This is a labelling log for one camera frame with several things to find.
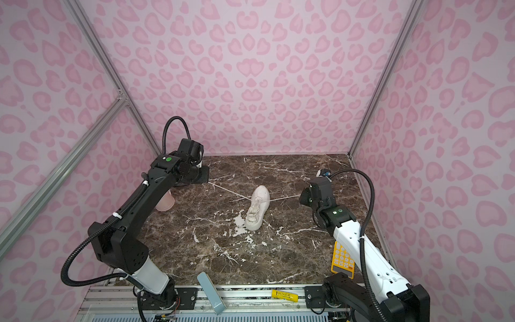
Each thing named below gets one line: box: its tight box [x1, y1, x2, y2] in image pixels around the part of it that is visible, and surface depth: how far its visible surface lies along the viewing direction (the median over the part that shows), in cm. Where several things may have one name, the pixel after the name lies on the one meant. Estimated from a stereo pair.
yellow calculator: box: [330, 240, 357, 280], surface depth 82 cm
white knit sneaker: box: [244, 185, 271, 232], surface depth 94 cm
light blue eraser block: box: [197, 271, 227, 316], surface depth 71 cm
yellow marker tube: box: [270, 289, 299, 303], surface depth 74 cm
